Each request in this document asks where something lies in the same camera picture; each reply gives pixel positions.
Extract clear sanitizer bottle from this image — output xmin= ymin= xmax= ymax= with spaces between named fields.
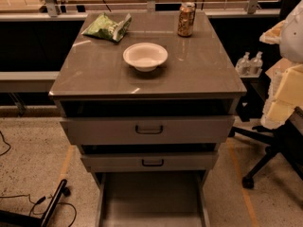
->
xmin=236 ymin=52 xmax=250 ymax=76
xmin=249 ymin=51 xmax=263 ymax=75

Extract white bowl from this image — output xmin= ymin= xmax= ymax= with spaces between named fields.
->
xmin=123 ymin=43 xmax=168 ymax=72

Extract right clear sanitizer bottle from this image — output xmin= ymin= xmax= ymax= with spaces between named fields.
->
xmin=249 ymin=51 xmax=263 ymax=75

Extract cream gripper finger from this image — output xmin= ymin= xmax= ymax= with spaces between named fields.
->
xmin=259 ymin=20 xmax=284 ymax=44
xmin=265 ymin=64 xmax=303 ymax=124

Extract orange soda can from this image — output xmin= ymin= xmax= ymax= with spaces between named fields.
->
xmin=177 ymin=2 xmax=196 ymax=37

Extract grey drawer cabinet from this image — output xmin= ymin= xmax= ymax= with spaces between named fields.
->
xmin=47 ymin=10 xmax=248 ymax=227

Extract grey drawer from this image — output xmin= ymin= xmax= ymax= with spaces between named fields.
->
xmin=81 ymin=152 xmax=218 ymax=172
xmin=61 ymin=115 xmax=234 ymax=146

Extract black floor cable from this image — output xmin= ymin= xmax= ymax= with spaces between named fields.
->
xmin=0 ymin=193 xmax=78 ymax=227

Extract middle grey drawer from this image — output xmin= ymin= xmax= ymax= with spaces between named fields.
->
xmin=81 ymin=152 xmax=218 ymax=172

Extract green chip bag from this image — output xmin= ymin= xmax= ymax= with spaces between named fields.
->
xmin=82 ymin=13 xmax=132 ymax=43

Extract bottom open drawer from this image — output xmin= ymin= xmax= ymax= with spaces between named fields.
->
xmin=96 ymin=171 xmax=211 ymax=227

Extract black stand base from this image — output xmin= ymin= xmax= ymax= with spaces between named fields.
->
xmin=0 ymin=178 xmax=71 ymax=227

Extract left clear sanitizer bottle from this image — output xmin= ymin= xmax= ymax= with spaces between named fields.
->
xmin=236 ymin=52 xmax=250 ymax=76

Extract top grey drawer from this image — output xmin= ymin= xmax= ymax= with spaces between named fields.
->
xmin=61 ymin=115 xmax=234 ymax=146

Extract black office chair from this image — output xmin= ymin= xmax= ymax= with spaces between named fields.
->
xmin=228 ymin=73 xmax=303 ymax=190

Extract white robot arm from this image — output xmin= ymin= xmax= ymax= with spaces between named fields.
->
xmin=259 ymin=0 xmax=303 ymax=130

